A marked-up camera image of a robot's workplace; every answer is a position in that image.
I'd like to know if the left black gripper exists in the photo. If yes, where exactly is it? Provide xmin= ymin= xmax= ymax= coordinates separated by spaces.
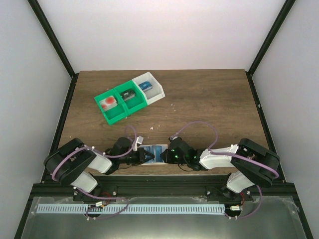
xmin=119 ymin=148 xmax=155 ymax=166

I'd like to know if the blue credit card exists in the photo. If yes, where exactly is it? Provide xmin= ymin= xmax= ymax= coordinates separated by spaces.
xmin=154 ymin=145 xmax=166 ymax=163
xmin=138 ymin=146 xmax=154 ymax=154

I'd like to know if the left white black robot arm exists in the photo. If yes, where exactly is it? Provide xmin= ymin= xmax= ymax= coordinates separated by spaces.
xmin=44 ymin=137 xmax=155 ymax=201

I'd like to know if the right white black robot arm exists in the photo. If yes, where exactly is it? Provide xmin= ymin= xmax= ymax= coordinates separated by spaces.
xmin=160 ymin=137 xmax=280 ymax=201

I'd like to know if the black card stack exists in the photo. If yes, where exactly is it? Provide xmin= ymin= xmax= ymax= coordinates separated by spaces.
xmin=120 ymin=89 xmax=136 ymax=101

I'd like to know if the white red card stack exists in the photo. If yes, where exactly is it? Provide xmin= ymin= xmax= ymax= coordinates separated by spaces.
xmin=99 ymin=95 xmax=118 ymax=112

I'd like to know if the blue card stack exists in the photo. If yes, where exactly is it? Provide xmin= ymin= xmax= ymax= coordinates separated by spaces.
xmin=139 ymin=81 xmax=153 ymax=92

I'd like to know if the middle green plastic bin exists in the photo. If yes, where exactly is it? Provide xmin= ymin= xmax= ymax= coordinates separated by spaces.
xmin=114 ymin=80 xmax=147 ymax=115

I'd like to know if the green plastic bin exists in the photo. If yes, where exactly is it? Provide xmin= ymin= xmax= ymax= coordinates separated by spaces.
xmin=94 ymin=89 xmax=128 ymax=125
xmin=114 ymin=80 xmax=147 ymax=115

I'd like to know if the left green plastic bin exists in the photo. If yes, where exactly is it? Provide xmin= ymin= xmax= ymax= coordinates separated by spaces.
xmin=94 ymin=89 xmax=128 ymax=125

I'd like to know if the white plastic bin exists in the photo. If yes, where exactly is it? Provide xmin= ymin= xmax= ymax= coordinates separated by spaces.
xmin=132 ymin=72 xmax=165 ymax=105

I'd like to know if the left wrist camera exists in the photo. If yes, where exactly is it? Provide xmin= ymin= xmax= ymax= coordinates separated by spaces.
xmin=133 ymin=136 xmax=144 ymax=151

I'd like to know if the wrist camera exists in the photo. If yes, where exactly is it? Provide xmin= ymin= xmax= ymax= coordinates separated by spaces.
xmin=133 ymin=136 xmax=144 ymax=151
xmin=168 ymin=135 xmax=178 ymax=142

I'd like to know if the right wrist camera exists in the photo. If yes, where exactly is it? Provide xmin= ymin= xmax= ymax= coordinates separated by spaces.
xmin=168 ymin=135 xmax=178 ymax=142

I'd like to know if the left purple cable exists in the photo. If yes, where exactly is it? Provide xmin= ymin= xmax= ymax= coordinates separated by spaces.
xmin=51 ymin=124 xmax=138 ymax=182

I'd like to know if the purple cable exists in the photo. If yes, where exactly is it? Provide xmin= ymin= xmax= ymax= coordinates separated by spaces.
xmin=171 ymin=120 xmax=279 ymax=179
xmin=51 ymin=124 xmax=138 ymax=182

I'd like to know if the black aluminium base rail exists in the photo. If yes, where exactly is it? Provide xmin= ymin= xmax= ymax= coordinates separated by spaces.
xmin=32 ymin=174 xmax=295 ymax=203

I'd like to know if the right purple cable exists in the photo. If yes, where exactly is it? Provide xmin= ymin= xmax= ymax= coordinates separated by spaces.
xmin=171 ymin=120 xmax=279 ymax=179

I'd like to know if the light blue slotted cable duct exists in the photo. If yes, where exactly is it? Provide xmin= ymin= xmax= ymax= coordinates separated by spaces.
xmin=36 ymin=204 xmax=225 ymax=215

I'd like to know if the left black frame post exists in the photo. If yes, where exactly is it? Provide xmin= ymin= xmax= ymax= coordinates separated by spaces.
xmin=26 ymin=0 xmax=76 ymax=78

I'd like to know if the black frame post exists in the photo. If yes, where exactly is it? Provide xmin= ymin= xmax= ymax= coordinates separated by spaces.
xmin=26 ymin=0 xmax=76 ymax=78
xmin=248 ymin=0 xmax=297 ymax=74

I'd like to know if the right black frame post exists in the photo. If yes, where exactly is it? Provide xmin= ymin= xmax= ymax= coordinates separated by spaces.
xmin=248 ymin=0 xmax=297 ymax=74

